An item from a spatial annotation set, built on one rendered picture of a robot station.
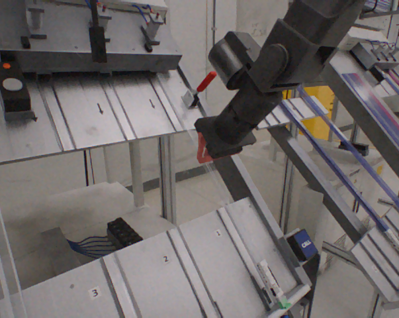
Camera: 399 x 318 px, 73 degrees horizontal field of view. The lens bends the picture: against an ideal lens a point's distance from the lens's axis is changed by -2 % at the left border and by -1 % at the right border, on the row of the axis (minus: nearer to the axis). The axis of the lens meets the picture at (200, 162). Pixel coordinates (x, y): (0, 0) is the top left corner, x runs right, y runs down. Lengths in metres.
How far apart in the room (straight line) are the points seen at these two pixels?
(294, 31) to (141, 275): 0.38
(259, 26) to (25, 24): 1.17
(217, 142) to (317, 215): 0.42
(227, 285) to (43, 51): 0.49
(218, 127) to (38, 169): 1.93
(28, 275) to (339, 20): 0.81
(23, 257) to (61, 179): 1.46
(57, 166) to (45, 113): 1.77
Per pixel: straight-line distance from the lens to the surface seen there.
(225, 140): 0.44
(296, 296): 0.55
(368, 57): 1.60
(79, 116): 0.53
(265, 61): 0.35
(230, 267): 0.50
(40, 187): 2.32
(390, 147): 1.24
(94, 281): 0.42
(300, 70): 0.35
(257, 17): 1.56
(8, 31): 0.57
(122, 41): 0.61
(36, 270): 0.85
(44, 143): 0.49
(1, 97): 0.49
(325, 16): 0.34
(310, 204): 0.77
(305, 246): 0.56
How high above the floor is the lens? 1.11
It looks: 19 degrees down
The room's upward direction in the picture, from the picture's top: straight up
